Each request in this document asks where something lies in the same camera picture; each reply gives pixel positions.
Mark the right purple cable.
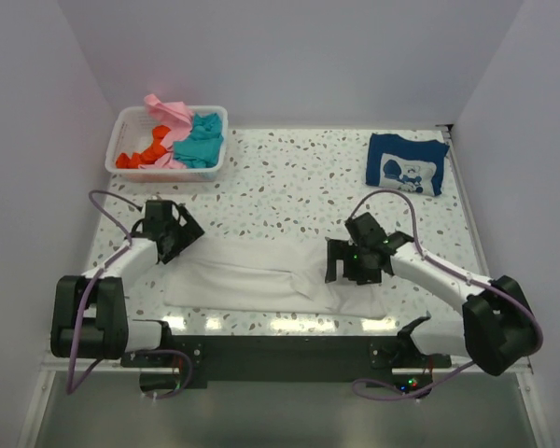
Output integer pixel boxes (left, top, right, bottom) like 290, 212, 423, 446
349, 189, 542, 401

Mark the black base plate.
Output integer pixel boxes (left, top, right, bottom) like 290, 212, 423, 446
120, 334, 452, 391

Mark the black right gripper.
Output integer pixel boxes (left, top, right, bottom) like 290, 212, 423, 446
324, 239, 381, 286

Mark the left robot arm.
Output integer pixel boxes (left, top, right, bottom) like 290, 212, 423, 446
50, 200, 204, 366

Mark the folded blue printed t-shirt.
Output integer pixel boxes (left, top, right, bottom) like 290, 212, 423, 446
365, 133, 449, 197

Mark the purple cable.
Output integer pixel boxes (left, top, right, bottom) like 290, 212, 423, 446
349, 189, 542, 401
65, 189, 195, 400

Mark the white t-shirt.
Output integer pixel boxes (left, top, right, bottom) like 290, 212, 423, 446
163, 236, 386, 319

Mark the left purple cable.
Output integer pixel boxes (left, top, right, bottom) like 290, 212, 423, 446
65, 189, 195, 400

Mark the white plastic basket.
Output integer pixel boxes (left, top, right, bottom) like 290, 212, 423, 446
105, 95, 228, 183

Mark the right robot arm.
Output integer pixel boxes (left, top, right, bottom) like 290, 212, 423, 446
325, 213, 543, 376

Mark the orange t-shirt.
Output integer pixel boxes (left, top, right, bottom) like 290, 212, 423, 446
115, 125, 172, 169

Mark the teal t-shirt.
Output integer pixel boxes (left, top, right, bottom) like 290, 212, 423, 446
173, 113, 224, 169

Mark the pink t-shirt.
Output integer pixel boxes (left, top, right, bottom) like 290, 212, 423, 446
144, 94, 194, 169

